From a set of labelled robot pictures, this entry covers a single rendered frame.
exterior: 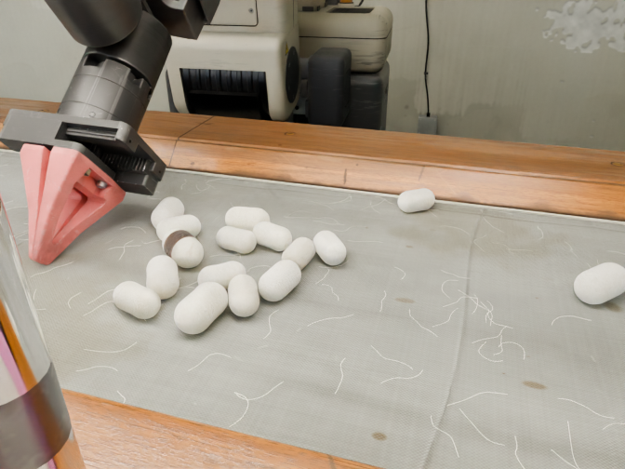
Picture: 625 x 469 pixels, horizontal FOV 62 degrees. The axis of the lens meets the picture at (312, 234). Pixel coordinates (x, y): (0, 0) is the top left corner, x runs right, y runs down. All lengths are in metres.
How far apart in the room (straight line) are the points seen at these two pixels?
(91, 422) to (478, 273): 0.26
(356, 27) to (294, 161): 0.75
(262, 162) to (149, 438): 0.34
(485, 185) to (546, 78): 1.99
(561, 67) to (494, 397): 2.23
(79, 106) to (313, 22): 0.88
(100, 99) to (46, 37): 2.57
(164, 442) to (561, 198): 0.38
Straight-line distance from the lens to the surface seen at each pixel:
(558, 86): 2.48
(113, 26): 0.41
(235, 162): 0.53
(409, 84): 2.42
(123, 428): 0.24
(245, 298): 0.31
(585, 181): 0.50
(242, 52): 0.98
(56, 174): 0.40
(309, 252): 0.36
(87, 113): 0.41
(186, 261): 0.37
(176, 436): 0.23
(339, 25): 1.23
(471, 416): 0.28
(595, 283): 0.36
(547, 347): 0.33
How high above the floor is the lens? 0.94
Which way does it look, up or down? 29 degrees down
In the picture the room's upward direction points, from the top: straight up
